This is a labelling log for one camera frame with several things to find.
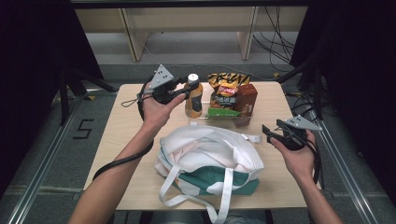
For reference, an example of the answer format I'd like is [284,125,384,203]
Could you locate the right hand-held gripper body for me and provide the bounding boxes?
[279,115,324,152]

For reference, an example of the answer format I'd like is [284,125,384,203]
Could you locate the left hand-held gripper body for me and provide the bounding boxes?
[148,63,185,105]

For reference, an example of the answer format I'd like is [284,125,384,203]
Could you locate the orange juice bottle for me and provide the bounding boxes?
[184,73,205,119]

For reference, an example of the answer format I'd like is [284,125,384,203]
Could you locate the clear plastic bin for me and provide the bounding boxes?
[185,89,254,121]

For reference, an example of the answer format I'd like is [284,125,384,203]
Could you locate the yellow and black chips bag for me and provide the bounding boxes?
[207,72,251,111]

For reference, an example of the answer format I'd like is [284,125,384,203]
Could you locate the green snack packet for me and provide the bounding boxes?
[206,106,243,119]

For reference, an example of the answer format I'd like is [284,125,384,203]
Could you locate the brown carton box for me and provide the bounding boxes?
[233,83,259,127]

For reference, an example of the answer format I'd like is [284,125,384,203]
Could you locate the white and green tote bag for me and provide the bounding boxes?
[153,125,265,224]

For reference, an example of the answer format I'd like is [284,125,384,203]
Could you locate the person's left hand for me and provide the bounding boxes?
[140,91,187,131]

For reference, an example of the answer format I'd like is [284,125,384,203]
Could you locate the person's right hand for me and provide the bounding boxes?
[269,130,318,185]

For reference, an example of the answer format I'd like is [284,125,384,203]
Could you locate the black metal stand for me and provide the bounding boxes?
[276,59,325,121]
[58,66,119,126]

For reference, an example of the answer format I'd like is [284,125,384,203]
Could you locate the dark curtain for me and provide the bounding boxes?
[0,0,106,200]
[289,0,396,206]

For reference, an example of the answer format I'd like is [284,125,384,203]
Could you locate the person's legs in jeans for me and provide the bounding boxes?
[148,209,265,224]

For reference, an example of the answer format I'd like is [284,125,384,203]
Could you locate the black floor cables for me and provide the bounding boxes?
[285,90,319,124]

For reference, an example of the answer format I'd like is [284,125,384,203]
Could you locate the right hand-held gripper cable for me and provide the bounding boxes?
[292,130,323,191]

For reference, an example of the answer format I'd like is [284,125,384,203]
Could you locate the hand-held gripper cable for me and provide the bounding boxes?
[292,130,323,191]
[92,78,155,182]

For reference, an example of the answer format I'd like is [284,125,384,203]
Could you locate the aluminium floor rail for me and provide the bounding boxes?
[6,92,88,224]
[311,118,379,224]

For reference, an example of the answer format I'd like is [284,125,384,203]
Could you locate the hanging black cable bundle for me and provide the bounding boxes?
[251,6,297,73]

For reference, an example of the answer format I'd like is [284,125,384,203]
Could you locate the left hand-held gripper cable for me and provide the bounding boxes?
[92,78,155,182]

